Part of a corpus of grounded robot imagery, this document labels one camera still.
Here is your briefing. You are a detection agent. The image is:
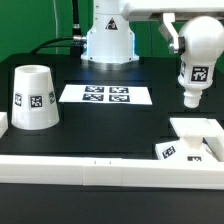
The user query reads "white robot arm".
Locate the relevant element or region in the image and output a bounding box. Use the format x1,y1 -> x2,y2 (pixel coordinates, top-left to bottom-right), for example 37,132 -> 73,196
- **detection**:
81,0 -> 224,70

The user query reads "white lamp shade cone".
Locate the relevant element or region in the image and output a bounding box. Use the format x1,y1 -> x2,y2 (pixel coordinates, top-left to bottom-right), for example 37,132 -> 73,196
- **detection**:
11,65 -> 59,130

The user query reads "white lamp bulb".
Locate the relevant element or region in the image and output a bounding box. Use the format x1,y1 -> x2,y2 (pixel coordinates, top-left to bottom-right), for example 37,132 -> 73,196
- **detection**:
178,16 -> 224,108

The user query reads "white lamp base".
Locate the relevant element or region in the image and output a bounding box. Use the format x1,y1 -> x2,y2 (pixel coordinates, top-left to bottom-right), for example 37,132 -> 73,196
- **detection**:
155,117 -> 224,163

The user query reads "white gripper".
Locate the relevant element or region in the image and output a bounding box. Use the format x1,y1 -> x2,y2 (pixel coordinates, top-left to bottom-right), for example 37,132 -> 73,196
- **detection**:
120,0 -> 224,55

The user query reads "black cable with connector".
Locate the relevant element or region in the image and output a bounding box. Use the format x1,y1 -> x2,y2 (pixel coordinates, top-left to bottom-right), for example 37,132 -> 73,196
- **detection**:
69,0 -> 85,56

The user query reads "white marker sheet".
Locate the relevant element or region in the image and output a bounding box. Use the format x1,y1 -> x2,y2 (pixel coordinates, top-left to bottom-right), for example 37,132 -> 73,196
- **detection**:
59,84 -> 152,105

